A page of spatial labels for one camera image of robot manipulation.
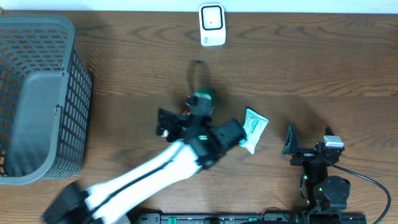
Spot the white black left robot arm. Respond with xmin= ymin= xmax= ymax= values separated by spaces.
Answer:
xmin=42 ymin=109 xmax=246 ymax=223

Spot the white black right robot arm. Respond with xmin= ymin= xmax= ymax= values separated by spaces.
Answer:
xmin=282 ymin=125 xmax=351 ymax=223

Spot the grey plastic shopping basket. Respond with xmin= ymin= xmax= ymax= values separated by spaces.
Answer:
xmin=1 ymin=14 xmax=93 ymax=185

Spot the green lid supplement bottle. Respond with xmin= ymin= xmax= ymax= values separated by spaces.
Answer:
xmin=195 ymin=88 xmax=215 ymax=114

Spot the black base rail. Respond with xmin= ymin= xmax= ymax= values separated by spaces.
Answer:
xmin=126 ymin=207 xmax=367 ymax=224

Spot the small orange box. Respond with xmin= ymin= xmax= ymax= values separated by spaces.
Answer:
xmin=160 ymin=129 xmax=169 ymax=138

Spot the light green wipes pack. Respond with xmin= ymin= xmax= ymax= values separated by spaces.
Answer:
xmin=239 ymin=108 xmax=269 ymax=154

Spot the white barcode scanner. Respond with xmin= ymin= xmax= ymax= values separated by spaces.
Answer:
xmin=198 ymin=3 xmax=226 ymax=47

